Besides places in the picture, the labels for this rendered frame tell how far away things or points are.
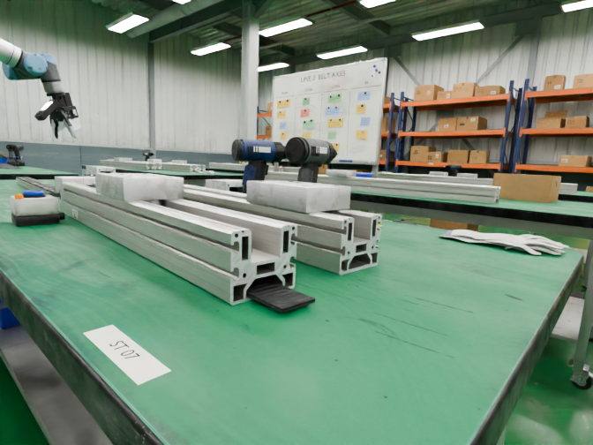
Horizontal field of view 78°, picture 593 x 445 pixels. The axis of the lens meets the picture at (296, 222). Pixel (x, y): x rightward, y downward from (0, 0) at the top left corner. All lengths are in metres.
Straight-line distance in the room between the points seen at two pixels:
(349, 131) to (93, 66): 10.23
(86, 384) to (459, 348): 0.32
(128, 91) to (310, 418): 13.25
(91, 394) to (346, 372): 0.20
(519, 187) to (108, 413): 2.36
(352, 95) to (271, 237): 3.54
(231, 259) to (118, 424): 0.19
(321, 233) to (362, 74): 3.44
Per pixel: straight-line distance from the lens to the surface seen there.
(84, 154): 12.77
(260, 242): 0.48
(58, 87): 1.97
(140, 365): 0.33
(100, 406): 0.34
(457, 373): 0.35
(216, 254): 0.44
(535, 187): 2.46
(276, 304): 0.41
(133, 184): 0.69
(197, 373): 0.31
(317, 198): 0.59
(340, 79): 4.09
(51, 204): 0.99
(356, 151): 3.85
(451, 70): 11.99
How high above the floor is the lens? 0.94
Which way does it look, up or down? 9 degrees down
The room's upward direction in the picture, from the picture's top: 2 degrees clockwise
